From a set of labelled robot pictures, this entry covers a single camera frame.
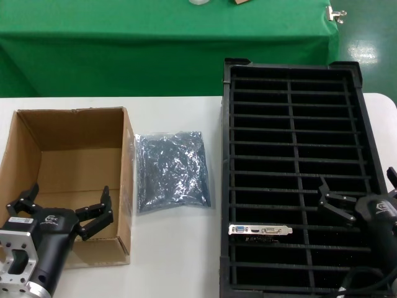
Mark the black slotted plastic container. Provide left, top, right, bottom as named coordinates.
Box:
left=219, top=57, right=397, bottom=298

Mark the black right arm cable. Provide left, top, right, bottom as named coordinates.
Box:
left=337, top=266, right=397, bottom=298

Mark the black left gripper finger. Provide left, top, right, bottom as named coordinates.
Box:
left=6, top=183, right=40, bottom=215
left=75, top=185, right=113, bottom=242

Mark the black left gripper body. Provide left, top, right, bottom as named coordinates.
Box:
left=29, top=207, right=79, bottom=294

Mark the grey antistatic plastic bag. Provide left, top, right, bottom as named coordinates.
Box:
left=133, top=130, right=215, bottom=217

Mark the brown cardboard box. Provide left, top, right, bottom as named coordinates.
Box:
left=0, top=107, right=136, bottom=268

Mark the green tablecloth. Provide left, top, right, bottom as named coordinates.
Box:
left=0, top=0, right=341, bottom=99

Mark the graphics card with silver bracket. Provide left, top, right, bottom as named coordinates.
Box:
left=228, top=223, right=294, bottom=246

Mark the silver metal binder clip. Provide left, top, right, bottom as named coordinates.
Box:
left=326, top=6, right=347, bottom=25

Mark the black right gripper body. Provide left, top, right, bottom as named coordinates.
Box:
left=355, top=192, right=397, bottom=280

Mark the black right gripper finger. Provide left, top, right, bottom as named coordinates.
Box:
left=387, top=166, right=397, bottom=197
left=318, top=176, right=357, bottom=229

